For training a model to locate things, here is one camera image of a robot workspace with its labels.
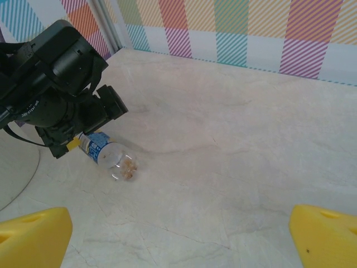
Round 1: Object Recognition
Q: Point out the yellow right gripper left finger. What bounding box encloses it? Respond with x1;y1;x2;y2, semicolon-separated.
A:
0;206;74;268

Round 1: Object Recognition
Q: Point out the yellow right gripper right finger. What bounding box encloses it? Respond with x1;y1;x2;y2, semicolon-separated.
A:
288;204;357;268

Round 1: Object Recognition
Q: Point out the blue cap bottle blue label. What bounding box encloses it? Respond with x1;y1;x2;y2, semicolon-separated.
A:
76;131;140;184

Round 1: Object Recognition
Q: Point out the thin black left camera cable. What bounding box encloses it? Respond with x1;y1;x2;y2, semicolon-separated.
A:
4;121;47;147

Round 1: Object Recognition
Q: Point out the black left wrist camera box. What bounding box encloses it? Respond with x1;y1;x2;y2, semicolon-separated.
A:
93;84;129;121

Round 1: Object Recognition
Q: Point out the aluminium left frame post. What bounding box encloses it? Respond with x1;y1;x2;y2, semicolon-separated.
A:
90;0;123;55

